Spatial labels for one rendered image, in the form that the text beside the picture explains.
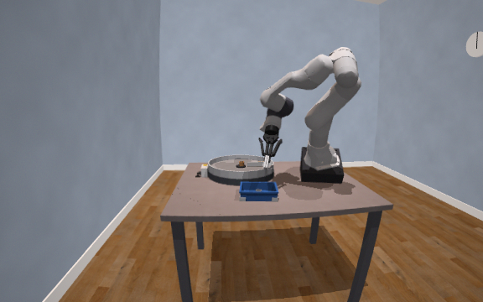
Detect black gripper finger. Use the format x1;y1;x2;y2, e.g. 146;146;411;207
266;136;283;169
259;135;269;169

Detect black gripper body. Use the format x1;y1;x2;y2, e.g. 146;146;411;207
263;125;279;144

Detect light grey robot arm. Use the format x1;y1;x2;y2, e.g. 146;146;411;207
259;47;361;170

